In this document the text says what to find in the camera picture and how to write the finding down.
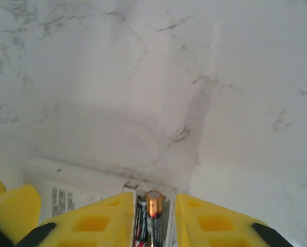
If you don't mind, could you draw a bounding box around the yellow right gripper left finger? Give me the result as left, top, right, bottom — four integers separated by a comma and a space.
16, 191, 135, 247

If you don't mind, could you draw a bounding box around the white remote with display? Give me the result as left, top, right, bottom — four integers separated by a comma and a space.
23, 157, 178, 247

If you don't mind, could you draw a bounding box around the small dark cap piece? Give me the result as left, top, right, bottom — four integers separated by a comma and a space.
145, 189, 168, 247

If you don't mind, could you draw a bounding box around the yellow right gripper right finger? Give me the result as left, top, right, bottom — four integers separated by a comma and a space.
174, 193, 292, 247

